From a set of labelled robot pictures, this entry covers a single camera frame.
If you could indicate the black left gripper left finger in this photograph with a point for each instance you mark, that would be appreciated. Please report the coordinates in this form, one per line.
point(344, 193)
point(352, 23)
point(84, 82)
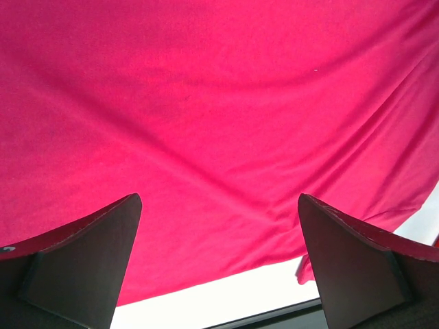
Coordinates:
point(71, 276)

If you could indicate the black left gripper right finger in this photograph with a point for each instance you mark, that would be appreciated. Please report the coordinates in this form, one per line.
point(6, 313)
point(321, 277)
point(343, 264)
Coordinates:
point(368, 277)

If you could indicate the pink t shirt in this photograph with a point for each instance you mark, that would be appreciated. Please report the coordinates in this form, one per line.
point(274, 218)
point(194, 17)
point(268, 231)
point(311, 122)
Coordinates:
point(219, 115)

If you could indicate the folded red t shirt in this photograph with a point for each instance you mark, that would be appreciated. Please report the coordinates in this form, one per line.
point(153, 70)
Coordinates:
point(435, 242)

